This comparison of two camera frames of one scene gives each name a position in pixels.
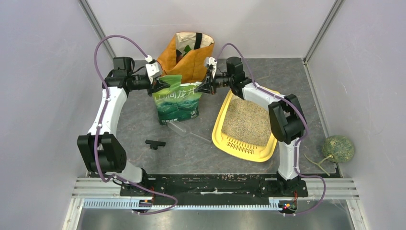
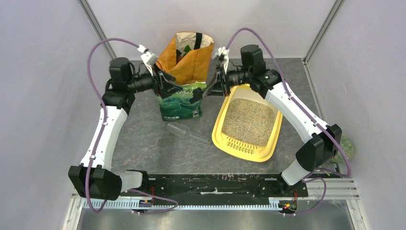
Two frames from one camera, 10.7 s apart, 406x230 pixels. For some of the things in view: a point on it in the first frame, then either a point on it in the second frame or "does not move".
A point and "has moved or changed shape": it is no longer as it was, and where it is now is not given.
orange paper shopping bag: x=184 y=54 does not move
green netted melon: x=340 y=148 does not move
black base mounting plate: x=216 y=187 does not move
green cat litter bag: x=178 y=102 has moved or changed shape
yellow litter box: x=243 y=128 does not move
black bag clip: x=154 y=143 → x=197 y=95
